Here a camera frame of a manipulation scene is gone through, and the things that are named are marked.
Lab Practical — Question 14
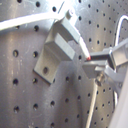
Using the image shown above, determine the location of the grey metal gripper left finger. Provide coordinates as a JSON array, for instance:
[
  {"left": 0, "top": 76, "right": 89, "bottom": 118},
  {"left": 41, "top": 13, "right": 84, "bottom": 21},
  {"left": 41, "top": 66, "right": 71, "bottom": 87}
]
[{"left": 82, "top": 61, "right": 126, "bottom": 88}]

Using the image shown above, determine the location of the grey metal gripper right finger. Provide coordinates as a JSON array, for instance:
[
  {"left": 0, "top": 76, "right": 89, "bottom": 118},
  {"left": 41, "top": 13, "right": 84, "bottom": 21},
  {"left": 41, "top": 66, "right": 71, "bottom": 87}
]
[{"left": 91, "top": 42, "right": 128, "bottom": 67}]

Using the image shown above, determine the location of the white cable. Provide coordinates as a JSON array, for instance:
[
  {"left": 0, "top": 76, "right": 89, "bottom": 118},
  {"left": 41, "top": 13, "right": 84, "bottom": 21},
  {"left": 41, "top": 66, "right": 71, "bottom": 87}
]
[
  {"left": 0, "top": 12, "right": 93, "bottom": 62},
  {"left": 85, "top": 14, "right": 128, "bottom": 128}
]

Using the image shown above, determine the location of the perforated metal breadboard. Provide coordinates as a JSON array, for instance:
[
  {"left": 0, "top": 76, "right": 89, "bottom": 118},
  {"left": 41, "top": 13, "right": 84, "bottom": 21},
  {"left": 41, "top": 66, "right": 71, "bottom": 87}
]
[{"left": 0, "top": 0, "right": 128, "bottom": 128}]

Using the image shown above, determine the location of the grey metal cable clip bracket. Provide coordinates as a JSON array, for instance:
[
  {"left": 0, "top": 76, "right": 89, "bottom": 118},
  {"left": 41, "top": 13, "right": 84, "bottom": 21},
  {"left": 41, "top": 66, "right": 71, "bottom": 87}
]
[{"left": 34, "top": 9, "right": 80, "bottom": 84}]

